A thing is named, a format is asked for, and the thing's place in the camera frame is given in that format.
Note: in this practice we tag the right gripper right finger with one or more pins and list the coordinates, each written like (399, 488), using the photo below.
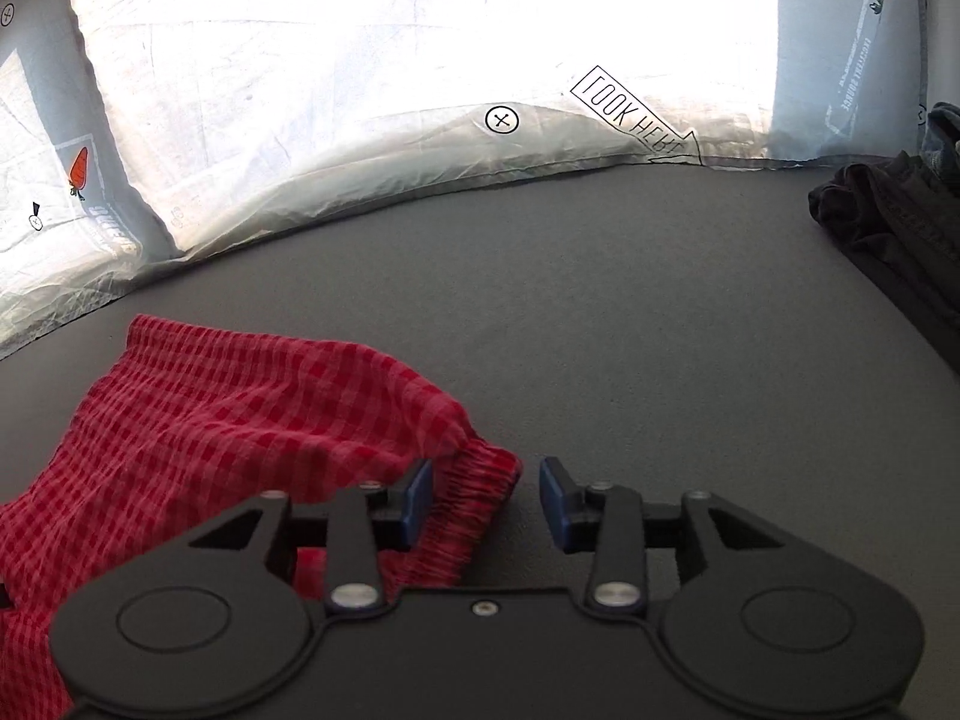
(617, 527)

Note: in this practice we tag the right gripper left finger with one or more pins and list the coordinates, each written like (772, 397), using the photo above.
(247, 557)

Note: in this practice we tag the red checkered shorts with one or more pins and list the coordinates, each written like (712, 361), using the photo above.
(191, 421)

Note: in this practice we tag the dark folded clothes pile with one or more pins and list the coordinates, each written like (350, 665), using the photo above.
(897, 221)

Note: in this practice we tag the white printed curtain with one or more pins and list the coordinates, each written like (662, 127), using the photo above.
(139, 136)

